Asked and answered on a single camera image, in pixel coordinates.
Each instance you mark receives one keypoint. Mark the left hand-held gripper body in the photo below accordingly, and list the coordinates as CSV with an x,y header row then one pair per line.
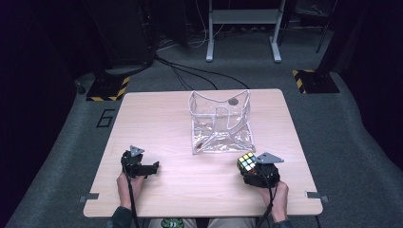
x,y
131,163

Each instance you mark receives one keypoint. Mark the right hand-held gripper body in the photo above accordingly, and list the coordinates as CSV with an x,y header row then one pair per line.
x,y
267,172

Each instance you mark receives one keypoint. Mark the colourful puzzle cube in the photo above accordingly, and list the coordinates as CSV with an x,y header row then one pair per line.
x,y
246,162

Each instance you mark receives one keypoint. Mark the clear plastic bag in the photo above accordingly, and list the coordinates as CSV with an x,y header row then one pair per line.
x,y
220,126

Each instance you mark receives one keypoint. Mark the person's left hand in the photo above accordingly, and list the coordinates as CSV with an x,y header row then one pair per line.
x,y
124,190

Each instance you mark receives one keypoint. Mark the person's right hand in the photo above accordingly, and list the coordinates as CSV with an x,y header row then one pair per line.
x,y
278,199

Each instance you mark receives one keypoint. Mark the person's right leg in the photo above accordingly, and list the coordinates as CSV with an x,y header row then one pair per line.
x,y
231,222

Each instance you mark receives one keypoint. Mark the green patterned cloth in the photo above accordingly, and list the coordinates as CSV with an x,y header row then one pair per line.
x,y
172,223

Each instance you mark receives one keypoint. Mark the grey table grommet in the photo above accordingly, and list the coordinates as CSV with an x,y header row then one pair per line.
x,y
233,101

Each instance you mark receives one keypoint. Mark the black equipment rack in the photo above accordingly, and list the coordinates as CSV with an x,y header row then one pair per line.
x,y
123,31

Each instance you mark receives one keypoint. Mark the black stand pole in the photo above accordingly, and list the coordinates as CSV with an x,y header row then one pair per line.
x,y
328,47

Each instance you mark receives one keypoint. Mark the grey metal table bracket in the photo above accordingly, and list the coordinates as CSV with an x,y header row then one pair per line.
x,y
88,197
316,195

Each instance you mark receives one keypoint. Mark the yellow black striped base plate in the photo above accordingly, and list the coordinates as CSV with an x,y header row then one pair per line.
x,y
107,90
316,82

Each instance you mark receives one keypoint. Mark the white desk frame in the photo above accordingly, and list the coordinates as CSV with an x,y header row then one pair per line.
x,y
244,16

